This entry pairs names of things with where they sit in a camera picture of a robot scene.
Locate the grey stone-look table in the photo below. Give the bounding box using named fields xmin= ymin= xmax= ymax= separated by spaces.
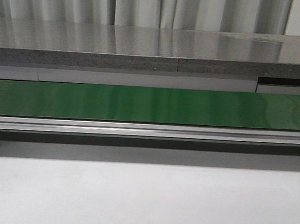
xmin=0 ymin=18 xmax=300 ymax=95

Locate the green conveyor belt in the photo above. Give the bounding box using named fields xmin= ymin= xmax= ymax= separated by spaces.
xmin=0 ymin=80 xmax=300 ymax=130

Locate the white pleated curtain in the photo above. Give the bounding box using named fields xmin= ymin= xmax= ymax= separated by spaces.
xmin=0 ymin=0 xmax=300 ymax=36

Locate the aluminium conveyor frame rail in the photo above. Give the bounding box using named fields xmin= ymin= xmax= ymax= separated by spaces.
xmin=0 ymin=116 xmax=300 ymax=146

